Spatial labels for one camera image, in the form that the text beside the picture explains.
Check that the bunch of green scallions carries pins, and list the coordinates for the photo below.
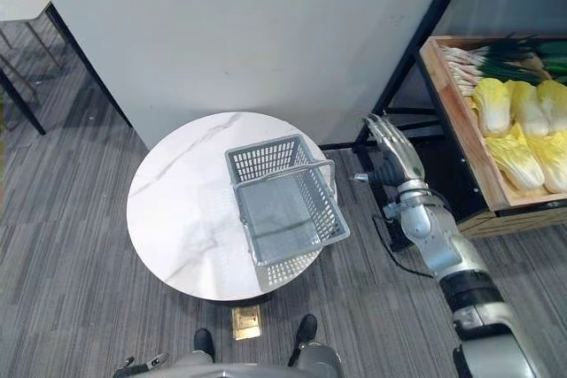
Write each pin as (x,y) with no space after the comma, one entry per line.
(483,64)

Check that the round white marble table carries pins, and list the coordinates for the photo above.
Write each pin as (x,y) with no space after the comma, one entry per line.
(177,201)

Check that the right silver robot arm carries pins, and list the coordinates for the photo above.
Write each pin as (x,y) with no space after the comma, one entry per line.
(447,245)

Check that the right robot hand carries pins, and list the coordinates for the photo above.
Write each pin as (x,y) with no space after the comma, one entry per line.
(396,161)

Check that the wooden vegetable crate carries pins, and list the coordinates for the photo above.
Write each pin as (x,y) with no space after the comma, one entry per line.
(460,130)

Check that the black metal shelf frame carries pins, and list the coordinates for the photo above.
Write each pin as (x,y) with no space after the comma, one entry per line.
(425,19)

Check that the grey plastic shopping basket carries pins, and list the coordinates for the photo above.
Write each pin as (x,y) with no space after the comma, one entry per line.
(283,214)

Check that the right dark robot foot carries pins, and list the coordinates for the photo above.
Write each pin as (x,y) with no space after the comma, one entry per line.
(307,328)

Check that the dark green cucumbers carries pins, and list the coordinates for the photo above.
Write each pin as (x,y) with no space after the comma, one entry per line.
(556,57)

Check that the left dark robot foot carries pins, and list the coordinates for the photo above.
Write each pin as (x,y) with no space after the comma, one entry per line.
(204,341)

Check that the dark robot foot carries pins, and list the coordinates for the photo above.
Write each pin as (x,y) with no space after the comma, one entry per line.
(307,328)
(204,341)

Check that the yellow napa cabbage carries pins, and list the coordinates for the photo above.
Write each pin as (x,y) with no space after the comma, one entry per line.
(492,105)
(556,103)
(529,108)
(516,159)
(553,161)

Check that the low wooden crate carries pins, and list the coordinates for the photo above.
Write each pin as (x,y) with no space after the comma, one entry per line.
(509,222)

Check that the silver robot body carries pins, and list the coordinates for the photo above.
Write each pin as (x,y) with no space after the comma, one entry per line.
(310,358)

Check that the brass floor socket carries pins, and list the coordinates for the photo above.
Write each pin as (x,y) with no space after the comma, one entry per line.
(246,323)

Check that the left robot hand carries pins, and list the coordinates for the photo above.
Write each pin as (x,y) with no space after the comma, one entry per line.
(142,364)

